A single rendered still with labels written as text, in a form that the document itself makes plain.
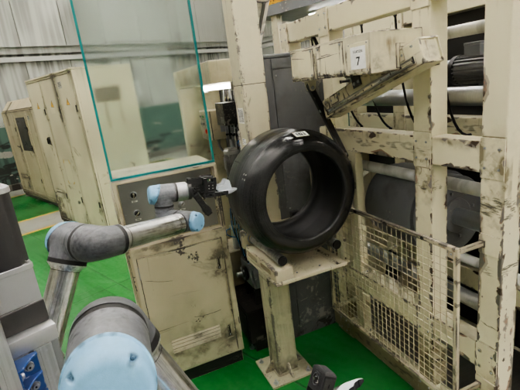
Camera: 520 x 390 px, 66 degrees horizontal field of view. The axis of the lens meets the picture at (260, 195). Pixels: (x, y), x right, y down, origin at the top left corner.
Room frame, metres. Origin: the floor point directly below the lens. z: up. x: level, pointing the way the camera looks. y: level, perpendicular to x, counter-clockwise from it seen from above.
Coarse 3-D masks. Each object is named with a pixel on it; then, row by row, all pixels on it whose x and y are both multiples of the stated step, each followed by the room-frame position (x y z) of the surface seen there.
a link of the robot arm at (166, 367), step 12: (96, 300) 0.57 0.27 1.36; (108, 300) 0.56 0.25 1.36; (120, 300) 0.57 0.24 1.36; (84, 312) 0.59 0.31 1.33; (72, 324) 0.54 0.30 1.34; (156, 336) 0.61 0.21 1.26; (156, 348) 0.60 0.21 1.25; (156, 360) 0.60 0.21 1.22; (168, 360) 0.62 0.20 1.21; (156, 372) 0.59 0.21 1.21; (168, 372) 0.60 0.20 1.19; (180, 372) 0.62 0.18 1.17; (168, 384) 0.59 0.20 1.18; (180, 384) 0.61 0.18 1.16; (192, 384) 0.64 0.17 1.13
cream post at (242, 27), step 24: (240, 0) 2.00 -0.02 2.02; (240, 24) 1.99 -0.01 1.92; (240, 48) 1.98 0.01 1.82; (240, 72) 1.98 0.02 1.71; (264, 72) 2.03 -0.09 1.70; (240, 96) 2.02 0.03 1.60; (264, 96) 2.02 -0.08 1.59; (264, 120) 2.01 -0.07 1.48; (264, 288) 2.03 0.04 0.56; (288, 288) 2.02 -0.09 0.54; (264, 312) 2.08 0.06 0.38; (288, 312) 2.02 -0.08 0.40; (288, 336) 2.01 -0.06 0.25; (288, 360) 2.00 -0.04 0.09
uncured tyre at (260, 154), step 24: (264, 144) 1.66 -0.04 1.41; (288, 144) 1.64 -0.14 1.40; (312, 144) 1.67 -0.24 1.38; (336, 144) 1.75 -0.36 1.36; (240, 168) 1.69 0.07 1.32; (264, 168) 1.59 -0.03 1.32; (312, 168) 1.97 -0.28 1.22; (336, 168) 1.89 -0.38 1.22; (240, 192) 1.62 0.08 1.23; (264, 192) 1.58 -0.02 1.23; (312, 192) 1.97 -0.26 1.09; (336, 192) 1.90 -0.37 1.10; (240, 216) 1.65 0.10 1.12; (264, 216) 1.58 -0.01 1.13; (312, 216) 1.94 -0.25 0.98; (336, 216) 1.72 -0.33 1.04; (264, 240) 1.60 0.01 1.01; (288, 240) 1.61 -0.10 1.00; (312, 240) 1.65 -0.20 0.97
